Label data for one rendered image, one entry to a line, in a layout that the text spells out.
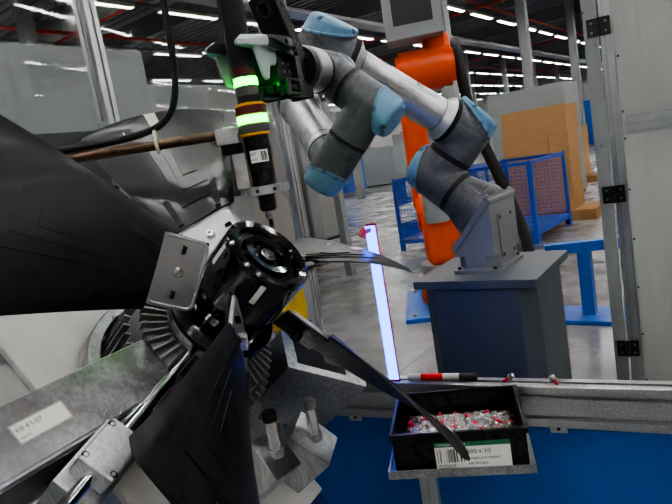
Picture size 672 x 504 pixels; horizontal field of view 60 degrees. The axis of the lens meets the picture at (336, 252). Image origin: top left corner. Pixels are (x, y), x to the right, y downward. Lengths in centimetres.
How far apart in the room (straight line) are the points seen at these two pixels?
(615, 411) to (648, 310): 147
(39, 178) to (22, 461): 29
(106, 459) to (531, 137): 843
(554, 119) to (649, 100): 626
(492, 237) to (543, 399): 43
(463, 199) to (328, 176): 51
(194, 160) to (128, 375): 34
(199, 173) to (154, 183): 7
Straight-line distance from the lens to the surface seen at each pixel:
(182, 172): 90
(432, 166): 151
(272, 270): 73
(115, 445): 64
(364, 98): 102
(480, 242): 145
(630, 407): 116
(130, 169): 92
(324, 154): 105
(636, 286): 259
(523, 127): 889
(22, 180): 70
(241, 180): 84
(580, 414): 118
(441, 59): 484
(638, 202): 252
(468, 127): 149
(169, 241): 74
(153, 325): 81
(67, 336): 91
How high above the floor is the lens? 132
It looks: 9 degrees down
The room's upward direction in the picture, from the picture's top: 10 degrees counter-clockwise
